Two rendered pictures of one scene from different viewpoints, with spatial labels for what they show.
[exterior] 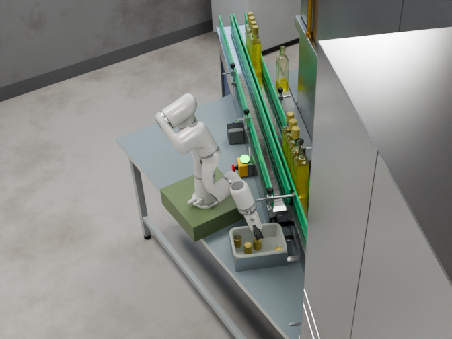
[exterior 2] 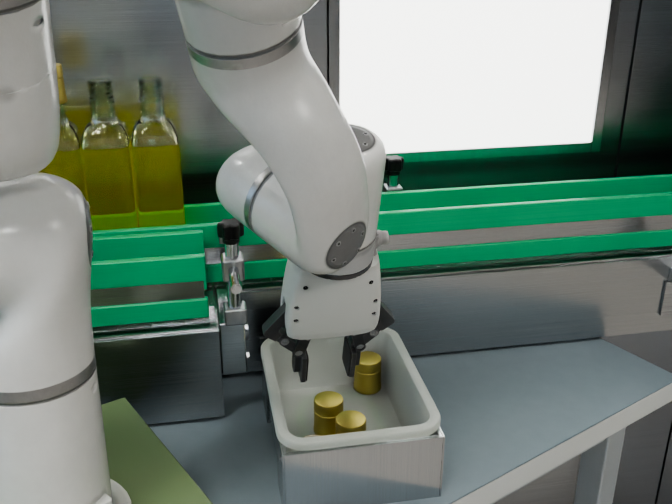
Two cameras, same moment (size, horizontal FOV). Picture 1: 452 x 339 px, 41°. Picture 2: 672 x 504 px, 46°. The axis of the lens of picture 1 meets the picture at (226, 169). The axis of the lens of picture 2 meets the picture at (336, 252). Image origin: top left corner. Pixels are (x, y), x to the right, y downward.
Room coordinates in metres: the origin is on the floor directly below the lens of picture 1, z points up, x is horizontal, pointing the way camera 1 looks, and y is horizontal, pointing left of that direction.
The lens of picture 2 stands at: (1.86, 0.64, 1.33)
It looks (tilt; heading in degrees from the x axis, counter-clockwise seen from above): 24 degrees down; 265
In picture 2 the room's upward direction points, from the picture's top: straight up
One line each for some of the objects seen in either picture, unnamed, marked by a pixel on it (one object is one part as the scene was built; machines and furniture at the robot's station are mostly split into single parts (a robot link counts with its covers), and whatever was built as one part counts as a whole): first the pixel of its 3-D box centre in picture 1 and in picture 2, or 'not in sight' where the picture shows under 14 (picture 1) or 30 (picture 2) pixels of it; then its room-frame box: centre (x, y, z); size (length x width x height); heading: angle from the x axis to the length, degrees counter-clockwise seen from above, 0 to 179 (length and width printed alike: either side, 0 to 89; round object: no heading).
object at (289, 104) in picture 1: (288, 111); not in sight; (2.71, -0.35, 0.84); 0.95 x 0.09 x 0.11; 6
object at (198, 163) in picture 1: (202, 157); (5, 280); (2.06, 0.10, 1.08); 0.13 x 0.10 x 0.16; 18
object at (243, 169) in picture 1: (244, 167); not in sight; (2.33, -0.09, 0.79); 0.07 x 0.07 x 0.07; 6
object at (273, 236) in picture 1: (257, 245); (343, 408); (1.79, -0.12, 0.80); 0.22 x 0.17 x 0.09; 96
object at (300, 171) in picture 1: (300, 176); (160, 199); (2.00, -0.32, 0.99); 0.06 x 0.06 x 0.21; 7
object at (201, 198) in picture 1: (202, 187); (54, 461); (2.04, 0.11, 0.92); 0.16 x 0.13 x 0.15; 131
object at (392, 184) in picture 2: not in sight; (388, 197); (1.69, -0.43, 0.94); 0.07 x 0.04 x 0.13; 96
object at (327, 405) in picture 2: (257, 243); (328, 414); (1.80, -0.12, 0.79); 0.04 x 0.04 x 0.04
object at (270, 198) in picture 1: (275, 199); (231, 263); (1.91, -0.20, 0.95); 0.17 x 0.03 x 0.12; 96
